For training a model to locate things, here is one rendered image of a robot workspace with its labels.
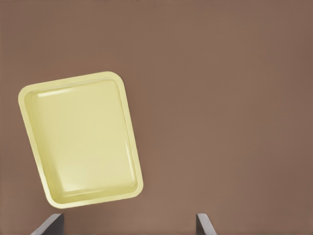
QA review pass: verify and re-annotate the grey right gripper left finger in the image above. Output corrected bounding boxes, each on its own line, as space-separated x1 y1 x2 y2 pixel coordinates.
31 213 65 235

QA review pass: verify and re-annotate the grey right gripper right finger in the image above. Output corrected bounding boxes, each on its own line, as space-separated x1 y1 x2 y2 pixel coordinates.
196 213 218 235

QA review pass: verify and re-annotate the pale yellow rectangular tray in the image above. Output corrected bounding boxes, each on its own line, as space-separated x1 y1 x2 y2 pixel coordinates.
17 71 144 210

